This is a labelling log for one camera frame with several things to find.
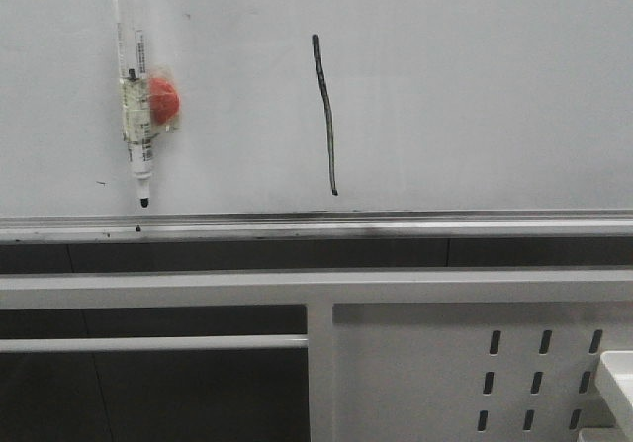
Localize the red round magnet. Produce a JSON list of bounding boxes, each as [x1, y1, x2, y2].
[[148, 66, 181, 132]]

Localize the white whiteboard marker pen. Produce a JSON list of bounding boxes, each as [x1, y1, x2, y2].
[[113, 0, 154, 209]]

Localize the white whiteboard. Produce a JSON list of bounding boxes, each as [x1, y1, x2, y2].
[[1, 0, 632, 242]]

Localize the white plastic tray bin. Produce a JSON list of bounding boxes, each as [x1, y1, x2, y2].
[[577, 350, 632, 441]]

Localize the white metal whiteboard stand frame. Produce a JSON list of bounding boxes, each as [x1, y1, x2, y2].
[[1, 269, 632, 441]]

